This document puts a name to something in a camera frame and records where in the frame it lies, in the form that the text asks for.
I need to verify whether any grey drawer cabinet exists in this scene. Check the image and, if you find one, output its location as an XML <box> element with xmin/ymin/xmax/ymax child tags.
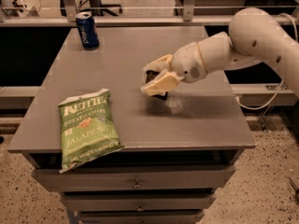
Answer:
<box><xmin>7</xmin><ymin>25</ymin><xmax>257</xmax><ymax>224</ymax></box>

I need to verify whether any green jalapeno chip bag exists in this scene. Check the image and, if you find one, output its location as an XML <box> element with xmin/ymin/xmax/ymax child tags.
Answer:
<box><xmin>58</xmin><ymin>89</ymin><xmax>123</xmax><ymax>174</ymax></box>

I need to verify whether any blue pepsi can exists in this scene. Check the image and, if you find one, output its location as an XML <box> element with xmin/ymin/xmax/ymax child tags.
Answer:
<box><xmin>76</xmin><ymin>11</ymin><xmax>99</xmax><ymax>49</ymax></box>

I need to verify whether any grey metal railing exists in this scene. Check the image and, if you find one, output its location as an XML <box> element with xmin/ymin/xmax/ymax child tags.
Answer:
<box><xmin>1</xmin><ymin>0</ymin><xmax>298</xmax><ymax>27</ymax></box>

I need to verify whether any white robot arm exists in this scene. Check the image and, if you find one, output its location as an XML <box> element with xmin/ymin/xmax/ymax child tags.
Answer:
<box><xmin>141</xmin><ymin>8</ymin><xmax>299</xmax><ymax>96</ymax></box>

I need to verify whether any bottom grey drawer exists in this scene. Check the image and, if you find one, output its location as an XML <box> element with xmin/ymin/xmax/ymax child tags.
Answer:
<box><xmin>79</xmin><ymin>210</ymin><xmax>204</xmax><ymax>224</ymax></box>

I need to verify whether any white cable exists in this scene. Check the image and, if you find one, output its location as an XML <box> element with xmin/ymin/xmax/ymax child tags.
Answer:
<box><xmin>236</xmin><ymin>12</ymin><xmax>299</xmax><ymax>112</ymax></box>

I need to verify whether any middle grey drawer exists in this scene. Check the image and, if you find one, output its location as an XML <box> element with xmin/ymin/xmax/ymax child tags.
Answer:
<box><xmin>61</xmin><ymin>193</ymin><xmax>215</xmax><ymax>212</ymax></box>

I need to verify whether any grey drawer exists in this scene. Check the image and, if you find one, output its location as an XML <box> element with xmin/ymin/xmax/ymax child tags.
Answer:
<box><xmin>61</xmin><ymin>193</ymin><xmax>215</xmax><ymax>212</ymax></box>
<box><xmin>32</xmin><ymin>165</ymin><xmax>235</xmax><ymax>192</ymax></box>
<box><xmin>79</xmin><ymin>210</ymin><xmax>204</xmax><ymax>224</ymax></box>

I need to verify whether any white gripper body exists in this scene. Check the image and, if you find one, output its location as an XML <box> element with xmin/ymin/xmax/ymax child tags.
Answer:
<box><xmin>171</xmin><ymin>42</ymin><xmax>207</xmax><ymax>83</ymax></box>

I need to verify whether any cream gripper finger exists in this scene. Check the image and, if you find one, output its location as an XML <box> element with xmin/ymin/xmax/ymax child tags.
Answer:
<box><xmin>141</xmin><ymin>72</ymin><xmax>183</xmax><ymax>94</ymax></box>
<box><xmin>143</xmin><ymin>54</ymin><xmax>173</xmax><ymax>76</ymax></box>

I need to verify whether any black rxbar chocolate bar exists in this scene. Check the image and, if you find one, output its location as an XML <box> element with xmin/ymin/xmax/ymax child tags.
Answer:
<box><xmin>145</xmin><ymin>70</ymin><xmax>168</xmax><ymax>101</ymax></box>

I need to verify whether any top grey drawer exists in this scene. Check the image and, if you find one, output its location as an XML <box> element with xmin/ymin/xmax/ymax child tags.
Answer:
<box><xmin>32</xmin><ymin>165</ymin><xmax>235</xmax><ymax>192</ymax></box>

